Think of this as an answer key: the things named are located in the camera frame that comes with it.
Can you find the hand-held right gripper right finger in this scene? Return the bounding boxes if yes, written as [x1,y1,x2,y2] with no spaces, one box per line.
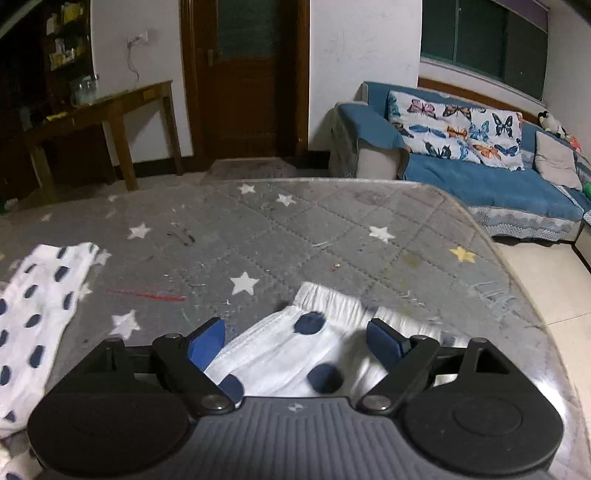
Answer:
[358,318,509,415]

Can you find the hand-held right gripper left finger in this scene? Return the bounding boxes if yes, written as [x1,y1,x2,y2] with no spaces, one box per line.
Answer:
[90,318,236,418]

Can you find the white polka dot pants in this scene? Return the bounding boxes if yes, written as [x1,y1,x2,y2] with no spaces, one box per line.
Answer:
[203,281,467,398]

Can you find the white polka dot garment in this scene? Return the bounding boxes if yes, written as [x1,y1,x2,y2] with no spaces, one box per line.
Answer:
[0,241,100,480]

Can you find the blue sofa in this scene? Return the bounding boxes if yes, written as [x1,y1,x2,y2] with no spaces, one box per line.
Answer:
[329,82,591,243]

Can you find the butterfly print pillow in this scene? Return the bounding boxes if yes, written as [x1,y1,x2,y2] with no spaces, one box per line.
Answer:
[387,90,525,171]

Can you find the brown wooden door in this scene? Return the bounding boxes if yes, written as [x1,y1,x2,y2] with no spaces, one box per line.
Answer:
[180,0,311,171]

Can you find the beige cushion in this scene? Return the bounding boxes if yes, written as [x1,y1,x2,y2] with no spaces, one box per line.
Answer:
[534,131,583,190]

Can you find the wooden side table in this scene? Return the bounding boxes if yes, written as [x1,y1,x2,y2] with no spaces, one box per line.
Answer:
[23,80,185,192]

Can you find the plush toy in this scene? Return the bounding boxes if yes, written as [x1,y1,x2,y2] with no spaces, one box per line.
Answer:
[538,111,566,137]

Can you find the glass jar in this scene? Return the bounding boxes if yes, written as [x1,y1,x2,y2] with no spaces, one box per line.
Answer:
[69,74,100,108]

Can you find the green-framed window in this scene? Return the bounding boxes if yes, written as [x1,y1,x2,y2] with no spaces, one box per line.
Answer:
[420,0,550,102]

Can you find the dark wooden cabinet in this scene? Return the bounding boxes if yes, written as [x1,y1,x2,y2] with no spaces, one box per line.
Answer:
[0,0,93,185]

